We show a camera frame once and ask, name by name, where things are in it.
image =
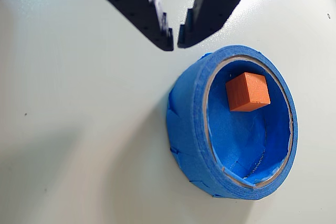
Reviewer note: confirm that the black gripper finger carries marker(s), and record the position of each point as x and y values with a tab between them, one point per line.
215	6
131	3

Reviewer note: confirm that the small cube block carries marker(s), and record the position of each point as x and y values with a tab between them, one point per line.
246	93

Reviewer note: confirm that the blue tape roll bin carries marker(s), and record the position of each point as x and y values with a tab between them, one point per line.
189	129

